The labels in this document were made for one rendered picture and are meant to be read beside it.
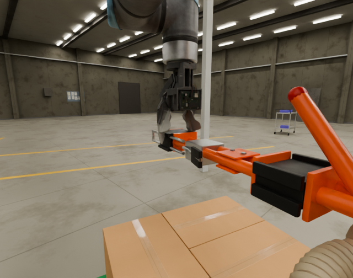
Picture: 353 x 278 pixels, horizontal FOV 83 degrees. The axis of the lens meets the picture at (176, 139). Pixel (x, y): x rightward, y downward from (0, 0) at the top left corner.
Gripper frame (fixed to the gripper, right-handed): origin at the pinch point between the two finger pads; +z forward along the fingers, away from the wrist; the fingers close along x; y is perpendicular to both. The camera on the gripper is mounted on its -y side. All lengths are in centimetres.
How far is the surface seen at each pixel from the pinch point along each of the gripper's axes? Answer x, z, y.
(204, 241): 34, 68, -32
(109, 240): -14, 68, -58
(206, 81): 187, -44, -248
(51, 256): -54, 123, -135
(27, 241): -76, 123, -168
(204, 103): 184, -7, -248
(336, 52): 1406, -297, -638
